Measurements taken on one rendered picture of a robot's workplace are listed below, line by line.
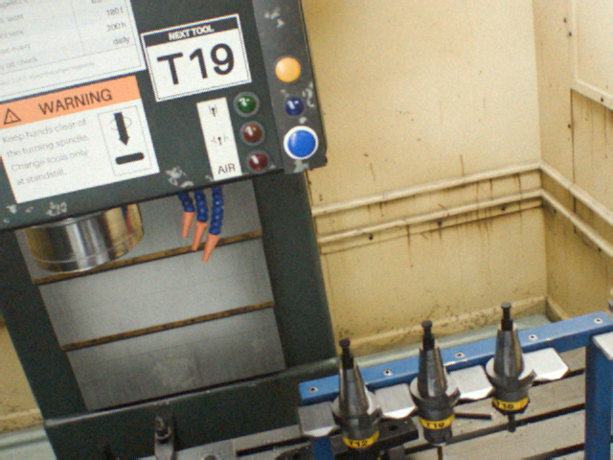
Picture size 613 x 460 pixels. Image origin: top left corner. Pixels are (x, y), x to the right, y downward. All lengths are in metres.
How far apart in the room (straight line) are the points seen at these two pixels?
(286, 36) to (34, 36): 0.25
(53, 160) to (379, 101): 1.21
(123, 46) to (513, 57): 1.36
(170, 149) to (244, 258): 0.78
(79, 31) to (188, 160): 0.17
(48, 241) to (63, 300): 0.62
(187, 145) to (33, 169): 0.16
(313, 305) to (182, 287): 0.29
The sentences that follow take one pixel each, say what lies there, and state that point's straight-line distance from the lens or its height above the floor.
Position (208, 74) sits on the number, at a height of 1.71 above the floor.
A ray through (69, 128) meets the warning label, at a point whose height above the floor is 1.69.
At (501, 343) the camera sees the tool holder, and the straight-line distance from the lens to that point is 1.05.
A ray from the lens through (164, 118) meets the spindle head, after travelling 0.80.
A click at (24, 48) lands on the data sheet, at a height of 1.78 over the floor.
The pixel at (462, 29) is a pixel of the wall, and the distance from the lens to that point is 1.93.
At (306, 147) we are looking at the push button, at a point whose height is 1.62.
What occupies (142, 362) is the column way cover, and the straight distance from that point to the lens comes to 1.69.
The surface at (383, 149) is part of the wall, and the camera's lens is 1.95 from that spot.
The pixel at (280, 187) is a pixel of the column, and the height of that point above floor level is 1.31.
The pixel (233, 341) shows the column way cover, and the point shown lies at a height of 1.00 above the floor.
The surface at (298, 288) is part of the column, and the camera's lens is 1.65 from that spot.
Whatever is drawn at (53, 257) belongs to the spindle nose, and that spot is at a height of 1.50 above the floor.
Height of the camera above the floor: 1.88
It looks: 25 degrees down
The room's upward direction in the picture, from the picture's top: 10 degrees counter-clockwise
